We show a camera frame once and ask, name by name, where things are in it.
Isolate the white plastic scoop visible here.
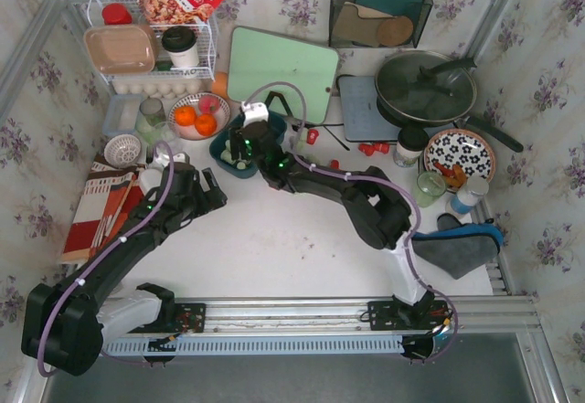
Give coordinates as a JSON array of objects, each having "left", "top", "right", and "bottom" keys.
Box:
[{"left": 138, "top": 168, "right": 162, "bottom": 196}]

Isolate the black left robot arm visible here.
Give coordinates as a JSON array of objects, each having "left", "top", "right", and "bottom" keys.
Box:
[{"left": 21, "top": 163, "right": 228, "bottom": 376}]

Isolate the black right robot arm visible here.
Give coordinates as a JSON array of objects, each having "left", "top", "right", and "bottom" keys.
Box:
[{"left": 229, "top": 120, "right": 436, "bottom": 329}]

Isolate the teal storage basket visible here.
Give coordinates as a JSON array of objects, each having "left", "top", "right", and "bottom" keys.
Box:
[{"left": 209, "top": 111, "right": 287, "bottom": 179}]

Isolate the clear storage box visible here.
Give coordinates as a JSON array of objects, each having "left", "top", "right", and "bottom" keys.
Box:
[{"left": 101, "top": 94, "right": 143, "bottom": 138}]

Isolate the paper coffee cup black lid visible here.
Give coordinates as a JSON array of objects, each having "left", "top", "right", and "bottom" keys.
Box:
[{"left": 393, "top": 126, "right": 430, "bottom": 167}]

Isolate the glass fruit plate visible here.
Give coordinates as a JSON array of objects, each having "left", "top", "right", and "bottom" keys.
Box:
[{"left": 168, "top": 92, "right": 231, "bottom": 141}]

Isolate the red capsule near board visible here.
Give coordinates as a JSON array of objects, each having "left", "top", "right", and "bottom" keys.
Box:
[{"left": 306, "top": 129, "right": 319, "bottom": 145}]

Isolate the clear glass cup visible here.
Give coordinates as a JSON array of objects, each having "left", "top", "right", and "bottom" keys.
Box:
[{"left": 152, "top": 122, "right": 183, "bottom": 155}]

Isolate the orange fruit behind board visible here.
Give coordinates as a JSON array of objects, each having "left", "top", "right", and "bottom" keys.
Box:
[{"left": 211, "top": 71, "right": 229, "bottom": 100}]

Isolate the striped orange cloth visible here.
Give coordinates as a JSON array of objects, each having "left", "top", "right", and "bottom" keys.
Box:
[{"left": 59, "top": 154, "right": 145, "bottom": 264}]

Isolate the white strainer bowl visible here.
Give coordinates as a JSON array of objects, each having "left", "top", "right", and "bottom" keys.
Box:
[{"left": 103, "top": 134, "right": 142, "bottom": 168}]

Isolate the green cutting board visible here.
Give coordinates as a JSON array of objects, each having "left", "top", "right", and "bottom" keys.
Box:
[{"left": 228, "top": 27, "right": 339, "bottom": 123}]

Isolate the green tinted glass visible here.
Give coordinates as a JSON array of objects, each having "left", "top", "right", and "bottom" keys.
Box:
[{"left": 135, "top": 98, "right": 166, "bottom": 144}]

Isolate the grey induction cooker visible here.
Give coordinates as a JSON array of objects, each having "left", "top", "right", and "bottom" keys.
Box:
[{"left": 336, "top": 75, "right": 399, "bottom": 143}]

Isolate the white egg tray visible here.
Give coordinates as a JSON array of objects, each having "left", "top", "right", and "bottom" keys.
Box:
[{"left": 112, "top": 80, "right": 207, "bottom": 100}]

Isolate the red capsule by cooker left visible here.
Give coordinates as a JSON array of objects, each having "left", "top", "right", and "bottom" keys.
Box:
[{"left": 358, "top": 143, "right": 376, "bottom": 156}]

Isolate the red capsule by cooker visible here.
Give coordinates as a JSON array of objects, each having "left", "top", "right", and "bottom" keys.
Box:
[
  {"left": 373, "top": 143, "right": 390, "bottom": 154},
  {"left": 358, "top": 143, "right": 376, "bottom": 156}
]

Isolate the white cup on rack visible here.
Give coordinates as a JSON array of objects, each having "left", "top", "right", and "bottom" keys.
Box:
[{"left": 161, "top": 26, "right": 199, "bottom": 69}]

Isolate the red capsule by cooker right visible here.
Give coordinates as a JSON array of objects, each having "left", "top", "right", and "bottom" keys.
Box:
[{"left": 373, "top": 143, "right": 390, "bottom": 154}]

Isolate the beige plastic container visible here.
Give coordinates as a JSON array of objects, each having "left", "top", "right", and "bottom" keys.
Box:
[{"left": 83, "top": 24, "right": 158, "bottom": 76}]

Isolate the round cork coaster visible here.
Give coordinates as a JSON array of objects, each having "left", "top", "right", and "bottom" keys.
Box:
[{"left": 376, "top": 16, "right": 414, "bottom": 47}]

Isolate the black wok pan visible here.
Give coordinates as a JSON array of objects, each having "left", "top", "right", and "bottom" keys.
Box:
[{"left": 374, "top": 50, "right": 524, "bottom": 153}]

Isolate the black mesh holder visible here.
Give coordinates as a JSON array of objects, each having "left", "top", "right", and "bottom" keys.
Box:
[{"left": 328, "top": 0, "right": 433, "bottom": 48}]

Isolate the green glass jar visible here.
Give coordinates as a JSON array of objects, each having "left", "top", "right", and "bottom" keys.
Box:
[{"left": 413, "top": 171, "right": 447, "bottom": 208}]

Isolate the red lid jar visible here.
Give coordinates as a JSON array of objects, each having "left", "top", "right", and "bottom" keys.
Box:
[{"left": 101, "top": 3, "right": 133, "bottom": 26}]

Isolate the flower pattern plate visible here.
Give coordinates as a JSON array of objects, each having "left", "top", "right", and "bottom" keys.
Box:
[{"left": 422, "top": 129, "right": 496, "bottom": 182}]

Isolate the blue white bottle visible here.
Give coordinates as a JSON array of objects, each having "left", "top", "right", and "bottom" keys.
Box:
[{"left": 448, "top": 175, "right": 489, "bottom": 215}]

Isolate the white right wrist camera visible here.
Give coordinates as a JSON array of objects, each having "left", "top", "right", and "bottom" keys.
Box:
[{"left": 241, "top": 102, "right": 269, "bottom": 127}]

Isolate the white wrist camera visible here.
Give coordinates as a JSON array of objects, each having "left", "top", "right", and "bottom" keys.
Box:
[
  {"left": 241, "top": 102, "right": 269, "bottom": 127},
  {"left": 147, "top": 152, "right": 190, "bottom": 171}
]

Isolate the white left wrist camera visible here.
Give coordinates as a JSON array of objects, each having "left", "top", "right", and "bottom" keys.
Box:
[{"left": 147, "top": 152, "right": 190, "bottom": 171}]

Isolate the black power cable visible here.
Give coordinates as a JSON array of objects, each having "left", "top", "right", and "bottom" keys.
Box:
[{"left": 314, "top": 73, "right": 348, "bottom": 128}]

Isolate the white wire rack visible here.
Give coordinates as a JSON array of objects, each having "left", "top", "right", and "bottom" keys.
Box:
[{"left": 83, "top": 0, "right": 218, "bottom": 82}]

